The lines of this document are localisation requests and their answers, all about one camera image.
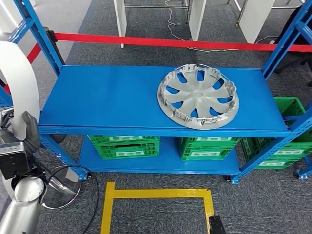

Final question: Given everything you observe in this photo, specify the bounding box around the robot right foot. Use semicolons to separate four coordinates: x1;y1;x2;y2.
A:
209;215;226;234

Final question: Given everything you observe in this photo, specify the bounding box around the white curved panel part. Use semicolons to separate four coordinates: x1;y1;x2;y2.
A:
0;41;41;141

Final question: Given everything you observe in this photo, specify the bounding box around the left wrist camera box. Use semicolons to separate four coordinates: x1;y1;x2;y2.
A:
0;142;29;180

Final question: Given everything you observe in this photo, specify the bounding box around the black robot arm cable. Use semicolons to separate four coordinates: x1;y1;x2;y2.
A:
40;164;100;234

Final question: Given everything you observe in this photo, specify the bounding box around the white floor cable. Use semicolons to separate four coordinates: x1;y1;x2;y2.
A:
165;0;238;52

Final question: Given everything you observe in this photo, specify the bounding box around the white desk with metal bars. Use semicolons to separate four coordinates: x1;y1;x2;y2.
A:
113;0;207;48
227;0;303;44

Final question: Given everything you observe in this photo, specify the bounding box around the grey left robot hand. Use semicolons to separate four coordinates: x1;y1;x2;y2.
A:
0;108;42;155

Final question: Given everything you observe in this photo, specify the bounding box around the person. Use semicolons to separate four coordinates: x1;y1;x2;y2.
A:
278;4;312;56

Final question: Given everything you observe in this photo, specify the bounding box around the chrome stanchion with round base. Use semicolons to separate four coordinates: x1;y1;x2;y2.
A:
42;165;82;210

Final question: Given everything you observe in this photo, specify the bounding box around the black office chair base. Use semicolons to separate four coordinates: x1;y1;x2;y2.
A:
274;48;312;88

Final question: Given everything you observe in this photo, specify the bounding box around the grey wheel hubcap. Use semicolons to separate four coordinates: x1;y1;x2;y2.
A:
157;63;240;131

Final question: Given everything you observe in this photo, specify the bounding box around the red barrier belt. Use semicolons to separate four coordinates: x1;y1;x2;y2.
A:
3;42;42;94
54;32;312;52

